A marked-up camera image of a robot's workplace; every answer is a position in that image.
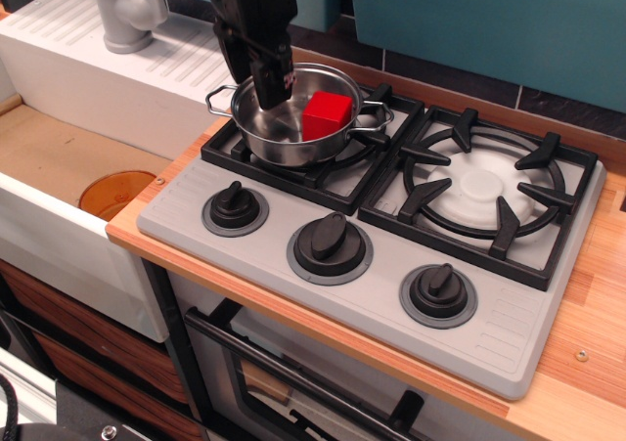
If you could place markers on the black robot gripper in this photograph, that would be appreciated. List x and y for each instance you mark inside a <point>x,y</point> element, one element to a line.
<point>257,31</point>

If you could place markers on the stainless steel pan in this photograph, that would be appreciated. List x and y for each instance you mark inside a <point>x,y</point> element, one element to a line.
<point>275,135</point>

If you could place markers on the red wooden cube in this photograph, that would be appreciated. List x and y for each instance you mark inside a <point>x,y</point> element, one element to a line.
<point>325,114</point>

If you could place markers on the black left stove knob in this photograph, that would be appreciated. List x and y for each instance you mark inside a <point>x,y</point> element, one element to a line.
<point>235,211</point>

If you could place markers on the black stove knob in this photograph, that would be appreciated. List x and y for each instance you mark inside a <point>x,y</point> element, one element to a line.
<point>438,296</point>
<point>330,251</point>
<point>235,211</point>

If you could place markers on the black middle stove knob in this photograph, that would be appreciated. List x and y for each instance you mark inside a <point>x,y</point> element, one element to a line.
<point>330,251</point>

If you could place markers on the black right stove knob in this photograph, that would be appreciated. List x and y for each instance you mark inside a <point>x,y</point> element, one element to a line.
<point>438,296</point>

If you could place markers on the grey toy stove top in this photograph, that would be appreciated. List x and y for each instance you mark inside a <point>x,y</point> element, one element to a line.
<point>498,348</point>

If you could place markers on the grey toy faucet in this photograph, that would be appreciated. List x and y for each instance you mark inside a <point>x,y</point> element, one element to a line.
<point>129,24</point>

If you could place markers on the black left burner grate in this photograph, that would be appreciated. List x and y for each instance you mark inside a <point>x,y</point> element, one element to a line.
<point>340,183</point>

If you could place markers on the black burner grate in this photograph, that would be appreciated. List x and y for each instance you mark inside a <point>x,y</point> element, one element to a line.
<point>340,183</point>
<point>504,201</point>

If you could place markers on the white toy sink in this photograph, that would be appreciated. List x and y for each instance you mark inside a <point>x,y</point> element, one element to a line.
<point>74,112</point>

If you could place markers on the orange plastic plate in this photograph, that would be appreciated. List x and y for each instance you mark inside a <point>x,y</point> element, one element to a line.
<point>108,195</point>

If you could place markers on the black right burner grate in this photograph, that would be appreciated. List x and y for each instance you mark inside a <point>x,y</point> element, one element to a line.
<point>504,201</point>

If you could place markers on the wooden drawer front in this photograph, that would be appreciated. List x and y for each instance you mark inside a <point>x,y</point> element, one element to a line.
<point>119,366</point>

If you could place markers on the toy oven door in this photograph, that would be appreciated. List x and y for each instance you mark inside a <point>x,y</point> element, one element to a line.
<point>284,410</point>

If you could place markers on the black oven door handle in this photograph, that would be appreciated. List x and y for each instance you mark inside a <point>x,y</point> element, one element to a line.
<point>217,327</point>

